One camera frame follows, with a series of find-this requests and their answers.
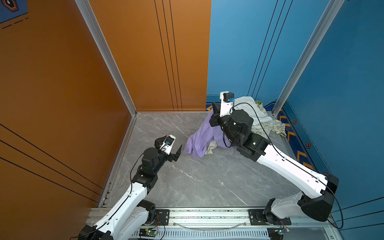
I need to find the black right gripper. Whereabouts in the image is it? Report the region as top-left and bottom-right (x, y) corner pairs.
(210, 101), (241, 146)

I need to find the lavender purple cloth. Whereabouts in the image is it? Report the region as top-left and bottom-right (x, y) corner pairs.
(184, 111), (226, 158)

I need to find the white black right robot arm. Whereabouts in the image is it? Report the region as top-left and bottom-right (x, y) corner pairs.
(210, 102), (339, 225)

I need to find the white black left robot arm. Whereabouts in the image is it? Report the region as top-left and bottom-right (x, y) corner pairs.
(71, 135), (182, 240)

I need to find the plain white cloth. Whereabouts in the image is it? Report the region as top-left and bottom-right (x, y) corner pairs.
(234, 97), (275, 139)

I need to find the cream cloth with green print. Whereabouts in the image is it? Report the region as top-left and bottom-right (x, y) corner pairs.
(204, 100), (287, 156)

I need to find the left green circuit board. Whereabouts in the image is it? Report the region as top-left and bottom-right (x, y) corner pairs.
(139, 229), (159, 239)

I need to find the green circuit board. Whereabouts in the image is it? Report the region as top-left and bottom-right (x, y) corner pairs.
(139, 229), (159, 239)
(275, 226), (291, 236)

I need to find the right green circuit board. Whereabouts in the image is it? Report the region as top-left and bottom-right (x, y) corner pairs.
(275, 226), (291, 236)

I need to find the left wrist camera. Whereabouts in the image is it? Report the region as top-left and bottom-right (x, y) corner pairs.
(160, 135), (176, 155)

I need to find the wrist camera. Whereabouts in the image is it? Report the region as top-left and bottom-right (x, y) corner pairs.
(220, 91), (235, 117)
(160, 135), (176, 155)

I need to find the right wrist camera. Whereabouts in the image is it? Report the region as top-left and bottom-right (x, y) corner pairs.
(220, 91), (235, 117)

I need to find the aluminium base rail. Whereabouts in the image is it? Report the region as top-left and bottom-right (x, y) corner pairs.
(86, 207), (343, 240)

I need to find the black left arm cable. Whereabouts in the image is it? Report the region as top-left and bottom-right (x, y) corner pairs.
(69, 143), (169, 240)

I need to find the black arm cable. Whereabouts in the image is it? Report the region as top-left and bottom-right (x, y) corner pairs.
(69, 143), (169, 240)
(221, 101), (345, 230)

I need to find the left aluminium corner post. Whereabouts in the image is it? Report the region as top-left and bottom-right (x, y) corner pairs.
(75, 0), (137, 117)

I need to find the aluminium corner post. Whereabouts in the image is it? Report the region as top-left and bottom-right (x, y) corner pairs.
(75, 0), (137, 117)
(272, 0), (344, 117)

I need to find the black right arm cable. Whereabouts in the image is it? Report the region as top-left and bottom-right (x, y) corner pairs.
(221, 101), (345, 230)

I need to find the right aluminium corner post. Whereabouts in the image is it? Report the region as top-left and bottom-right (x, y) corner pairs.
(272, 0), (344, 117)

